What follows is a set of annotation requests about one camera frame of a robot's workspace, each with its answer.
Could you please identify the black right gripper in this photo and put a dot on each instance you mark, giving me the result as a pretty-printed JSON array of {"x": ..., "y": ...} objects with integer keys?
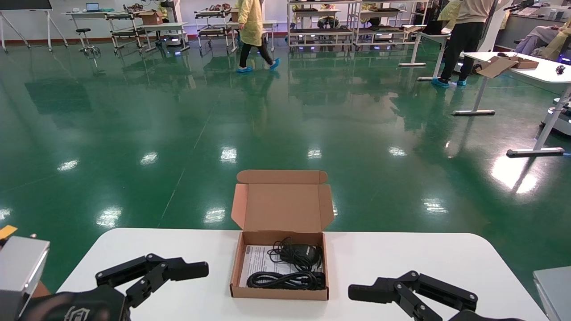
[{"x": 486, "y": 317}]

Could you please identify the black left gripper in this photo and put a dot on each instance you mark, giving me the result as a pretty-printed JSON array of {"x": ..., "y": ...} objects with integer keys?
[{"x": 76, "y": 307}]

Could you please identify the brown cardboard storage box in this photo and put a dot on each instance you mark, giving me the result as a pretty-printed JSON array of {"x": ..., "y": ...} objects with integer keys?
[{"x": 281, "y": 209}]

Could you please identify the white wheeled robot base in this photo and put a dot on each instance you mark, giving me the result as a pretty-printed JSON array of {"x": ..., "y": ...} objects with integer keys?
[{"x": 171, "y": 39}]

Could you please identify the open flat cardboard box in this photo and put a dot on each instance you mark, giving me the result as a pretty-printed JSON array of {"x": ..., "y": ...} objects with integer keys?
[{"x": 499, "y": 67}]

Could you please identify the white printed paper manual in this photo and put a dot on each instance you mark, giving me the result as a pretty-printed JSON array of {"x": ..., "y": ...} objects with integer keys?
[{"x": 256, "y": 263}]

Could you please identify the small orange tag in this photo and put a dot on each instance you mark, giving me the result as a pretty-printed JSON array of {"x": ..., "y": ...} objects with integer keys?
[{"x": 6, "y": 232}]

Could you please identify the white table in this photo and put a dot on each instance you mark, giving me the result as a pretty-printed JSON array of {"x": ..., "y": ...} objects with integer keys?
[
  {"x": 165, "y": 26},
  {"x": 270, "y": 23}
]

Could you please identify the person in yellow coat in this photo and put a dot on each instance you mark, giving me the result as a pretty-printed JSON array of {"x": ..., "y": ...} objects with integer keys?
[
  {"x": 448, "y": 11},
  {"x": 252, "y": 22}
]

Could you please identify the white robot with column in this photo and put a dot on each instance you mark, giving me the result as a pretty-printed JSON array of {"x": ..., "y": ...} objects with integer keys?
[{"x": 557, "y": 116}]

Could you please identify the black round stool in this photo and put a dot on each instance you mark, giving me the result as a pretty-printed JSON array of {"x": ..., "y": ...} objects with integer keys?
[{"x": 84, "y": 30}]

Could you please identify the metal shelving rack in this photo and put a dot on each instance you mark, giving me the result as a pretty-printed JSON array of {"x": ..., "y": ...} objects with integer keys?
[
  {"x": 323, "y": 31},
  {"x": 383, "y": 30}
]

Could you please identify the black open laptop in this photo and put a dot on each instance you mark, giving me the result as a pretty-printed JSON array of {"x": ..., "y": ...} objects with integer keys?
[{"x": 435, "y": 27}]

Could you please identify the crouching person yellow coat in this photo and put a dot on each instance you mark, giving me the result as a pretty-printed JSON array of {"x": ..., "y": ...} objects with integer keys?
[{"x": 328, "y": 20}]

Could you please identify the person beige top black trousers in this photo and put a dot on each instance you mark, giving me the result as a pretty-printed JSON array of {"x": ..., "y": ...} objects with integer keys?
[{"x": 466, "y": 35}]

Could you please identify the small open laptop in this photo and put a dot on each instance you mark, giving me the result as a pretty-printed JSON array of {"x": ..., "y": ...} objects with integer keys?
[{"x": 92, "y": 6}]

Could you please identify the large white desk grey feet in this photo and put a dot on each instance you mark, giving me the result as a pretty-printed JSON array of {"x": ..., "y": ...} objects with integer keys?
[{"x": 548, "y": 73}]

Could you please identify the tall white robot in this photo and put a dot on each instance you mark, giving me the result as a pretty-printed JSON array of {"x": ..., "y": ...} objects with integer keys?
[{"x": 495, "y": 31}]

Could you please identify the seated person grey trousers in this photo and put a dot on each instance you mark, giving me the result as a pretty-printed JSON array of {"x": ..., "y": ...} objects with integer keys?
[{"x": 535, "y": 38}]

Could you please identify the dark grey counter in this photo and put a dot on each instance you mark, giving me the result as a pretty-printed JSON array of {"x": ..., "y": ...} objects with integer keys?
[{"x": 522, "y": 26}]

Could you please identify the dark board on metal stand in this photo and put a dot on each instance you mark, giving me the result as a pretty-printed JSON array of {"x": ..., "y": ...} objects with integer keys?
[{"x": 26, "y": 4}]

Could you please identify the distant black robot gripper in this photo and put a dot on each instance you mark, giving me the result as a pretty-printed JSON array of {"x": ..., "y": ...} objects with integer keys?
[{"x": 519, "y": 5}]

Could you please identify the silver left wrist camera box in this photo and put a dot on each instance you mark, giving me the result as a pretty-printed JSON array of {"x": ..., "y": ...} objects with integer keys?
[{"x": 18, "y": 267}]

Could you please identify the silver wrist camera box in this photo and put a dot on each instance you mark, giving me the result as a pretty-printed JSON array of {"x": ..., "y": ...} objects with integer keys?
[
  {"x": 18, "y": 267},
  {"x": 555, "y": 290}
]

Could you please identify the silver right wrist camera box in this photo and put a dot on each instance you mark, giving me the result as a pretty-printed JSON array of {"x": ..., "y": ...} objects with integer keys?
[{"x": 555, "y": 290}]

